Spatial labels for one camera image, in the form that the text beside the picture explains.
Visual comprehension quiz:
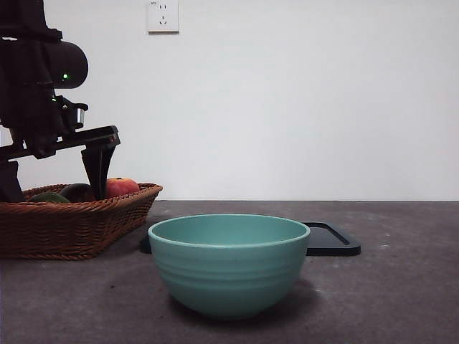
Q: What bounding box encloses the green avocado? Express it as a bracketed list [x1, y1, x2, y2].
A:
[28, 192, 71, 204]

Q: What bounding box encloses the teal ribbed bowl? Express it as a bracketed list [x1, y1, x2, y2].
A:
[147, 214, 311, 320]

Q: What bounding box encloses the red orange peach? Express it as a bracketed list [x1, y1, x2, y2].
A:
[105, 177, 141, 199]

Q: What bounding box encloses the dark red plum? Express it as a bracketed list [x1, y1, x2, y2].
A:
[59, 183, 97, 203]

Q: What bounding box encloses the brown wicker basket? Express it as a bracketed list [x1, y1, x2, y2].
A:
[0, 183, 164, 262]

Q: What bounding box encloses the black rectangular tray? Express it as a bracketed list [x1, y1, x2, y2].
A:
[139, 221, 361, 257]

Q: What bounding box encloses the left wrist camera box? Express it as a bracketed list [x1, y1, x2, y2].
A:
[53, 95, 89, 130]

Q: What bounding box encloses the white wall socket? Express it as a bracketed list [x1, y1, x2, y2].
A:
[147, 0, 180, 35]

